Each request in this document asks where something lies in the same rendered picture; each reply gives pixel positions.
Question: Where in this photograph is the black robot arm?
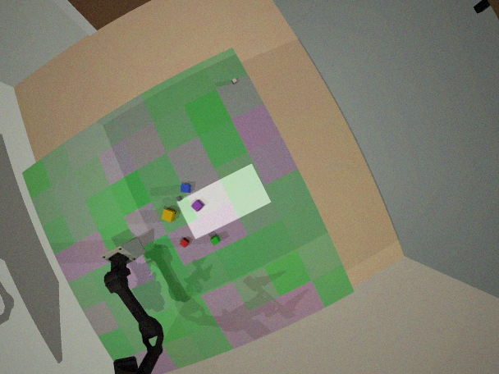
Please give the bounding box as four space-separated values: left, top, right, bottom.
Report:
104 253 164 374

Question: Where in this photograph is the purple cube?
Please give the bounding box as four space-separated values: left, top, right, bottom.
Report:
191 200 204 211

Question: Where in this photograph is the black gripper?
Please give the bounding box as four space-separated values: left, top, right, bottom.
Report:
113 356 139 374

